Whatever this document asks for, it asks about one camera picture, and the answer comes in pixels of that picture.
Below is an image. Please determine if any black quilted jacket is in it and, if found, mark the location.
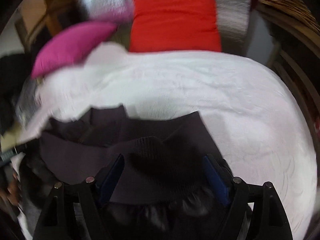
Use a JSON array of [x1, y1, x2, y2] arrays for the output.
[[19, 107, 232, 239]]

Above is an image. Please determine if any grey garment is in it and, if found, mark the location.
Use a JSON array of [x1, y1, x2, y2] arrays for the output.
[[15, 78, 39, 126]]

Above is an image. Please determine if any black puffer coat pile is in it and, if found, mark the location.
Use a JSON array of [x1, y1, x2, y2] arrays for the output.
[[0, 53, 33, 135]]

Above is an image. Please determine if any white pink bed blanket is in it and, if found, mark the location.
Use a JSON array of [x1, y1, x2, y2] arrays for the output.
[[20, 42, 317, 239]]

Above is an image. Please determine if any magenta pillow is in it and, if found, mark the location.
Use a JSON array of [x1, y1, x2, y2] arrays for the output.
[[31, 21, 117, 79]]

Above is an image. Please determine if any silver foil insulation mat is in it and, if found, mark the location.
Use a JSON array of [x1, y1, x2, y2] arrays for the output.
[[78, 0, 251, 55]]

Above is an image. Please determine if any red pillow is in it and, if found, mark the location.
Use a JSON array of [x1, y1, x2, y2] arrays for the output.
[[129, 0, 222, 53]]

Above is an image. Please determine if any wicker basket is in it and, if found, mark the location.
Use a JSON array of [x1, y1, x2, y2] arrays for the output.
[[252, 0, 320, 36]]

